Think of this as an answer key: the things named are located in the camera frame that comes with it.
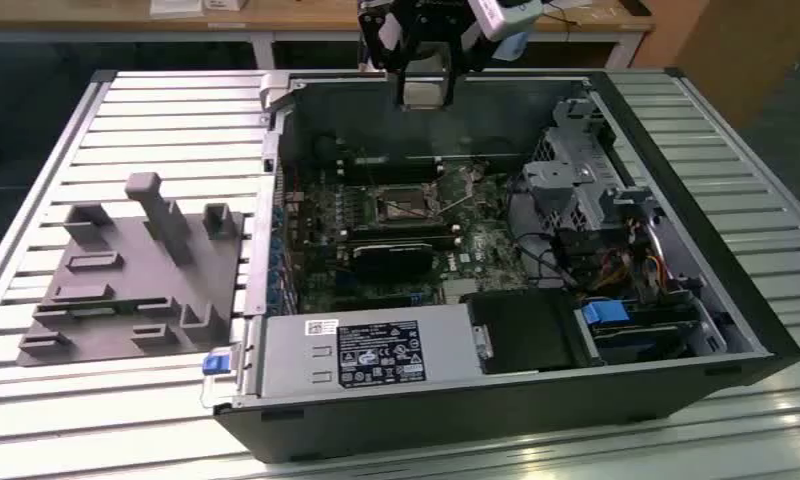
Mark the CPU socket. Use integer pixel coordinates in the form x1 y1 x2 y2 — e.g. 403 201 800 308
371 185 436 224

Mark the black drive bay cover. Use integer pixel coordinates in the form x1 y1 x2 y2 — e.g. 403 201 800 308
463 289 599 376

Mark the black RAM stick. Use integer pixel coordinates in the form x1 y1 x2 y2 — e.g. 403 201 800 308
352 224 459 241

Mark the grey metal drive cage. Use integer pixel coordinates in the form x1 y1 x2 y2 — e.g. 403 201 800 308
523 97 662 231

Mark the green motherboard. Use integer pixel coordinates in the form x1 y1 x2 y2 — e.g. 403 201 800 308
283 159 533 314

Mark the black graphics card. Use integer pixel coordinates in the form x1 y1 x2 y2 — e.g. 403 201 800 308
350 239 435 281

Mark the white box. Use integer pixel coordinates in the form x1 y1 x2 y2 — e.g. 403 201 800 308
150 0 206 20

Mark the small silver heat sink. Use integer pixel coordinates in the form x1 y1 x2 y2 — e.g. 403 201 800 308
443 279 486 304

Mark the wooden cabinet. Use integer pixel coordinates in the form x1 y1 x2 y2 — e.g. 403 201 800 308
630 0 800 129

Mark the wooden desk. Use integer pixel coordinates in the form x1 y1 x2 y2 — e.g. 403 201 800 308
0 0 655 69

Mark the hard disk in blue carrier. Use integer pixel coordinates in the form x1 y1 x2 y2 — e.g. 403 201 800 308
573 297 699 366

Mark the grey plastic parts rack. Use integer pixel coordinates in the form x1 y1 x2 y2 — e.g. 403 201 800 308
13 171 252 369

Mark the silver power supply with label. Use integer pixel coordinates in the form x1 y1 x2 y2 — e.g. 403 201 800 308
236 304 489 401

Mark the blue case latch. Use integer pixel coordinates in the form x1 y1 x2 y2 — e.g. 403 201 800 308
200 352 232 376

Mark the black open PC case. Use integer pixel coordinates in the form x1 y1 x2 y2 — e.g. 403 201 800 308
199 67 800 464

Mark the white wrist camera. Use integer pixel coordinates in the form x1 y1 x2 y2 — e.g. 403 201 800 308
470 0 547 41

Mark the black looped wire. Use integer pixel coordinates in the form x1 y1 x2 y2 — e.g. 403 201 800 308
513 232 582 291

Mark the coloured wire bundle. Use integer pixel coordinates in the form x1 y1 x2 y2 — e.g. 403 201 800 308
590 249 669 296

